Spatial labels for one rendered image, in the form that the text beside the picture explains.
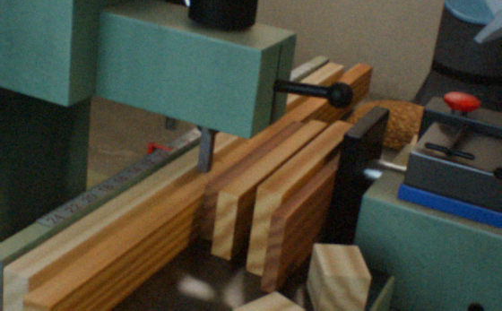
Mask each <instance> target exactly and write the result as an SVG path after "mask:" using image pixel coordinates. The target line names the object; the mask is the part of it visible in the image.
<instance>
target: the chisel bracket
mask: <svg viewBox="0 0 502 311"><path fill-rule="evenodd" d="M187 12H188V7H186V6H182V5H175V4H169V3H166V2H162V1H159V0H134V1H132V2H128V3H125V4H121V5H117V6H113V7H110V8H105V9H102V10H101V11H100V31H99V44H98V59H97V73H96V87H95V95H94V96H99V97H102V98H104V99H110V100H113V101H115V102H121V103H124V104H126V105H130V106H132V107H136V108H140V109H146V110H149V111H151V112H154V113H158V114H160V115H163V116H169V117H174V118H176V119H178V120H182V121H185V122H187V123H193V124H196V125H197V130H199V131H200V132H201V133H204V134H218V133H219V132H220V131H222V132H223V133H227V134H232V135H235V136H237V137H244V138H246V139H251V138H252V137H255V136H256V135H258V134H259V133H260V132H262V131H263V130H265V128H267V127H268V126H270V125H272V124H273V123H275V122H276V121H278V120H279V119H281V117H283V116H284V115H285V113H286V108H287V98H288V94H284V93H279V92H273V83H274V80H277V79H280V80H290V77H291V71H292V66H293V60H294V50H295V45H296V38H297V36H296V33H295V32H293V31H288V30H283V29H279V28H275V27H273V26H268V25H265V24H258V23H256V24H255V25H253V26H251V27H248V28H240V29H232V28H222V27H215V26H211V25H208V24H201V23H199V22H195V21H193V20H191V19H190V18H188V17H187Z"/></svg>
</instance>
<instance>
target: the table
mask: <svg viewBox="0 0 502 311"><path fill-rule="evenodd" d="M400 151H401V150H398V149H395V148H392V147H390V146H386V145H383V150H382V153H381V158H380V159H381V160H384V161H387V162H391V163H392V160H393V159H395V158H396V156H397V155H398V153H399V152H400ZM357 220H358V218H357V219H356V220H355V221H354V222H353V223H352V224H351V226H350V227H349V229H348V230H346V231H345V233H344V234H343V236H342V237H338V236H335V235H333V234H330V233H327V234H326V235H325V237H324V238H322V240H321V241H320V243H319V244H320V245H328V244H333V245H345V246H352V245H353V241H354V237H355V233H356V229H357ZM212 242H213V241H211V240H209V239H207V238H201V237H199V238H196V239H195V240H194V242H192V243H191V244H190V245H188V246H186V248H185V249H184V250H182V251H181V252H180V253H179V254H177V255H176V256H175V257H174V258H172V259H171V260H170V261H169V262H167V263H166V264H165V265H163V266H162V267H161V268H160V269H159V270H158V271H156V272H155V273H154V274H153V275H152V276H151V278H148V279H147V280H146V281H145V282H144V283H143V284H141V285H140V286H139V287H138V288H137V289H135V290H134V291H133V292H132V293H130V294H129V295H128V296H127V297H125V298H124V299H123V300H122V301H120V302H119V303H118V304H117V305H115V306H114V308H111V309H110V310H109V311H233V310H234V309H236V308H238V307H241V306H244V305H246V304H248V303H251V302H252V301H254V300H256V299H259V298H263V297H265V296H266V295H268V294H271V293H270V292H265V291H263V290H260V286H261V280H262V276H261V275H258V274H256V273H253V272H248V271H246V268H247V258H248V252H249V246H250V242H249V243H248V244H247V245H245V246H244V247H243V248H242V249H241V250H240V251H239V252H237V254H236V255H235V256H234V257H233V258H232V259H224V258H222V257H220V256H217V255H214V254H212ZM312 254H313V251H312V252H310V253H309V255H308V256H307V258H305V260H304V261H303V262H302V263H301V264H300V266H299V267H298V268H297V269H296V270H295V271H294V273H293V274H292V275H291V276H290V277H289V278H288V279H287V280H286V281H285V283H284V284H283V285H282V286H280V288H279V290H278V291H277V292H279V294H281V295H283V296H284V297H285V298H287V299H289V300H290V301H292V302H293V303H294V304H296V305H299V306H300V307H301V308H303V309H304V310H306V311H314V305H313V303H312V299H311V297H310V295H309V292H308V289H307V276H308V272H309V267H310V263H311V258H312ZM367 268H368V267H367ZM368 270H369V272H368V273H369V275H370V276H371V279H370V283H369V287H368V297H367V302H366V305H365V309H364V311H400V310H398V309H395V308H390V302H391V299H392V295H393V292H394V282H395V277H394V276H393V275H390V274H387V275H386V276H385V275H383V274H381V273H380V271H378V270H373V269H370V268H368Z"/></svg>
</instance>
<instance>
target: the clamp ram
mask: <svg viewBox="0 0 502 311"><path fill-rule="evenodd" d="M389 115H390V109H388V108H382V107H379V106H374V107H373V108H372V109H370V110H369V112H367V113H366V114H365V116H363V117H362V118H361V119H359V120H358V122H357V123H356V124H354V125H352V126H351V128H350V129H349V130H348V131H346V132H344V135H343V138H342V147H341V151H340V156H339V159H338V165H337V174H336V179H335V182H334V188H333V195H332V200H331V204H330V213H329V217H328V222H327V227H326V232H328V233H330V234H333V235H335V236H338V237H342V236H343V234H344V233H345V231H346V230H348V229H349V227H350V226H351V224H352V223H353V222H354V221H355V220H356V219H357V218H358V216H359V209H360V205H361V201H362V196H363V195H364V194H365V193H366V192H367V190H368V189H369V188H370V187H371V186H372V185H373V183H374V182H375V181H376V180H378V177H379V176H380V175H381V174H382V173H383V172H384V171H385V170H388V169H389V170H392V171H394V172H398V173H403V174H404V173H405V170H406V167H405V166H398V165H396V164H393V163H391V162H387V161H384V160H381V159H380V158H381V153H382V150H383V145H384V141H385V131H386V127H387V123H388V118H389Z"/></svg>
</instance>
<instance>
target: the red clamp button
mask: <svg viewBox="0 0 502 311"><path fill-rule="evenodd" d="M443 101H444V102H445V103H446V104H448V106H449V107H450V108H451V109H454V110H456V111H465V112H469V111H473V110H476V109H479V108H480V102H479V101H478V99H477V98H474V97H473V96H472V95H469V94H466V93H462V92H449V93H448V94H446V95H445V96H444V99H443Z"/></svg>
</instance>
